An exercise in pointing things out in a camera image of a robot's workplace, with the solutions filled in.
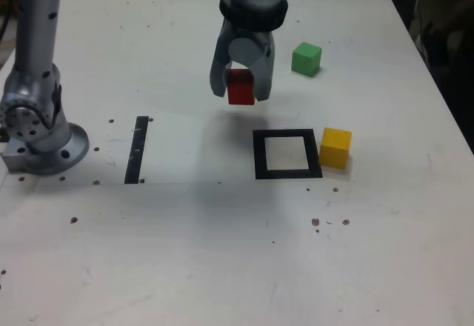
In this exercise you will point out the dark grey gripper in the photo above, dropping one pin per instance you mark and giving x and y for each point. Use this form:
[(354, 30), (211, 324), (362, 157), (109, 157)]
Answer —
[(259, 36)]

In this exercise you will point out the red cube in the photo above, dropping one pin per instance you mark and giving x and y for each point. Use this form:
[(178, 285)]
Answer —
[(240, 90)]

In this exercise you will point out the yellow cube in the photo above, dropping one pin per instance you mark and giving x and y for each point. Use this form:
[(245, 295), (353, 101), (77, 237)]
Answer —
[(333, 148)]

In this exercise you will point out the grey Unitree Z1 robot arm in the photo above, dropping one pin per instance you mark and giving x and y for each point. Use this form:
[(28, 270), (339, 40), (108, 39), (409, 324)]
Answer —
[(37, 44)]

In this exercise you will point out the black tape square outline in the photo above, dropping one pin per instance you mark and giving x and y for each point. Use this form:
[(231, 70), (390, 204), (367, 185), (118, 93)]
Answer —
[(259, 155)]

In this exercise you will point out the green cube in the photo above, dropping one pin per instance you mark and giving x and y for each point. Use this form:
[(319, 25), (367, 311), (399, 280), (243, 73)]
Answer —
[(305, 59)]

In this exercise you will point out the black tape strip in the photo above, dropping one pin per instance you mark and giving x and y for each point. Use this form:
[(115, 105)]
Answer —
[(136, 148)]

